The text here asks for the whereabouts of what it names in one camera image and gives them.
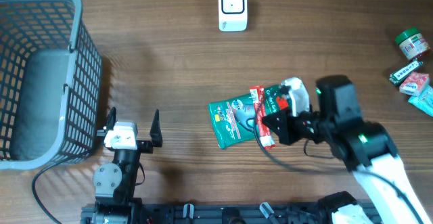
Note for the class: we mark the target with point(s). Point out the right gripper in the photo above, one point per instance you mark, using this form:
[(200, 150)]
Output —
[(285, 128)]

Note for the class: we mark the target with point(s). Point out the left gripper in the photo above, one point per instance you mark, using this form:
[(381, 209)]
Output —
[(146, 147)]

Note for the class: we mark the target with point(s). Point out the red toothpaste tube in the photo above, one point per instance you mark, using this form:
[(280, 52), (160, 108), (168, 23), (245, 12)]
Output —
[(264, 135)]

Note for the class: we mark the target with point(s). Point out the green 3M gloves package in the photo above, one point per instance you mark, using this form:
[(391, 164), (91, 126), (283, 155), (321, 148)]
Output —
[(233, 119)]

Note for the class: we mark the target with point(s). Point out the red white small packet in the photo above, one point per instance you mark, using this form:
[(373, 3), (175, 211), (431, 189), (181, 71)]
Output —
[(414, 84)]

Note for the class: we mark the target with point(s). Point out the light green wipes packet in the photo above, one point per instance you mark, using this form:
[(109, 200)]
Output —
[(424, 101)]

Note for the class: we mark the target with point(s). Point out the green lid plastic jar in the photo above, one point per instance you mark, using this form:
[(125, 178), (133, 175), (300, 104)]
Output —
[(412, 43)]

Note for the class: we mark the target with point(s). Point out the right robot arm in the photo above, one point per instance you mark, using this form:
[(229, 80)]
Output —
[(365, 148)]

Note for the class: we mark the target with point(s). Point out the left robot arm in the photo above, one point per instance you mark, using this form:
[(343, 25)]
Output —
[(115, 182)]

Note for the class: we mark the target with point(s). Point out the grey plastic shopping basket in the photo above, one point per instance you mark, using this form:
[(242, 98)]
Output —
[(50, 81)]

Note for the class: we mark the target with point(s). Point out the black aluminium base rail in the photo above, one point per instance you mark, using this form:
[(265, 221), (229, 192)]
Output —
[(300, 212)]

